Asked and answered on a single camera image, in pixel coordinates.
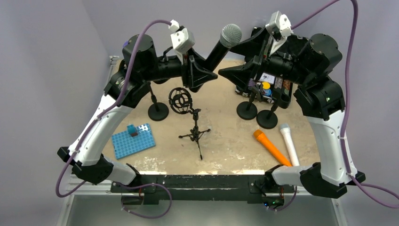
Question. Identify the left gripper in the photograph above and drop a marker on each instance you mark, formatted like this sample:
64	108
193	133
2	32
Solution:
190	72

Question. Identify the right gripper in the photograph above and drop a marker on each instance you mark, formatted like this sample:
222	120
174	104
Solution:
253	46

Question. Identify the black silver microphone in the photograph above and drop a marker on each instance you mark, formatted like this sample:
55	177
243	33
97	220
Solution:
230	37

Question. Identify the orange mic round stand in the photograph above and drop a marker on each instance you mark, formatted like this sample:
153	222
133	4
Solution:
247	110

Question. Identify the white mic clamp stand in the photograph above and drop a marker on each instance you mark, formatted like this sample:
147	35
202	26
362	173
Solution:
268	119

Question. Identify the orange microphone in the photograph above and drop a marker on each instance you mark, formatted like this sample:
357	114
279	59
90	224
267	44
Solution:
271	148

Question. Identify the white microphone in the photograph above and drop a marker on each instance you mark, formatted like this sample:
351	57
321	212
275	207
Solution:
286	133

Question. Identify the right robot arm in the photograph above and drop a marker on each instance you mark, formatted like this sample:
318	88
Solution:
307	62

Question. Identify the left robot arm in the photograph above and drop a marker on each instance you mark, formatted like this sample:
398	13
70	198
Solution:
122	94

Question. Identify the purple mic black stand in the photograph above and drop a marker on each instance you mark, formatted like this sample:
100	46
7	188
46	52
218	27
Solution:
157	111

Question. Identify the white playing card box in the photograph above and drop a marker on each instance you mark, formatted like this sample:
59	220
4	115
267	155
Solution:
267	78

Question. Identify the yellow dealer chip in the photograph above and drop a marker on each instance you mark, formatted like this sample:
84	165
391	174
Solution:
266	85

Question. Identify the black poker chip case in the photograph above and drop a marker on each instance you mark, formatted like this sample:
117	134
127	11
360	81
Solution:
269	95

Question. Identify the teal lego brick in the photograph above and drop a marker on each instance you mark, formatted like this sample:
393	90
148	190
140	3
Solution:
132	131

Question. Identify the blue lego baseplate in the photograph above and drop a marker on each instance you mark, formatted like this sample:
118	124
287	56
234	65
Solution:
125	145

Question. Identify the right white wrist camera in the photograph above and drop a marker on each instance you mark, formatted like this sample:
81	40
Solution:
279	28

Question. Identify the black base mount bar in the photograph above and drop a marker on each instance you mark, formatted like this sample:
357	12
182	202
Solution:
249	188

